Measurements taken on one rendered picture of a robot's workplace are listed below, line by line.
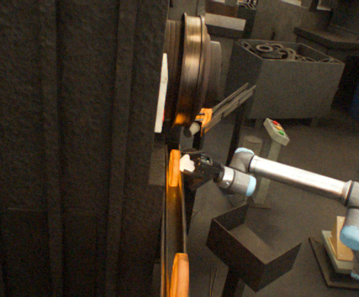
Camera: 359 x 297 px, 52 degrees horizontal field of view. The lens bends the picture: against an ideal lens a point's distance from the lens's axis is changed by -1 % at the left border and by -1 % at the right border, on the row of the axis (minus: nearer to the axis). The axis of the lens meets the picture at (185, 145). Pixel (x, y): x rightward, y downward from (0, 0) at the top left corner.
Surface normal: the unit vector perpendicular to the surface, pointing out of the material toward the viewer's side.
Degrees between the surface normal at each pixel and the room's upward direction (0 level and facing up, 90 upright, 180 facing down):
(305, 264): 0
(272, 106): 90
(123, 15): 90
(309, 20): 90
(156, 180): 0
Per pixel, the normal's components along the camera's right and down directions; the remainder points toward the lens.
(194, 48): 0.13, -0.18
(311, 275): 0.14, -0.87
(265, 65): 0.31, 0.49
